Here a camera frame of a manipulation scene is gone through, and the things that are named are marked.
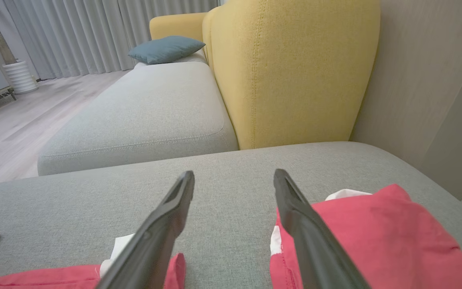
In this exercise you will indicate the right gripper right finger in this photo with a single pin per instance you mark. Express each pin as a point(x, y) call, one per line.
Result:
point(315, 249)

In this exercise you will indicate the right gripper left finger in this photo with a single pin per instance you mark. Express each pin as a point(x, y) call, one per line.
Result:
point(155, 241)

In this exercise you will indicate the red and white shorts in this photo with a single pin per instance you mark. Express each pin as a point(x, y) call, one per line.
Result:
point(375, 233)

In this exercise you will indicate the large grey sofa chaise cushion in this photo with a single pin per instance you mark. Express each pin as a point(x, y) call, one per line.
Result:
point(231, 192)

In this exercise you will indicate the grey sofa back cushion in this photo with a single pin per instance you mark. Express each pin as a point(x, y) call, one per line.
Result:
point(146, 112)

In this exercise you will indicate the wide yellow sofa backrest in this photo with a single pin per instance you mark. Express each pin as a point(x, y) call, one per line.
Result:
point(295, 68)

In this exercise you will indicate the teal throw pillow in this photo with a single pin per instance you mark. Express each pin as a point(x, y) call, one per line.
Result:
point(165, 49)

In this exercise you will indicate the white ribbed plant pot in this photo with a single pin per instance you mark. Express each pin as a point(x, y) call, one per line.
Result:
point(20, 77)

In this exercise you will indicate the low yellow sofa backrest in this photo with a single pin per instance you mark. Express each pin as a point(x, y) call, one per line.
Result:
point(177, 26)

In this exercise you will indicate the grey pleated curtain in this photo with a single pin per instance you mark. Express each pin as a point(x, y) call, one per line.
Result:
point(86, 32)

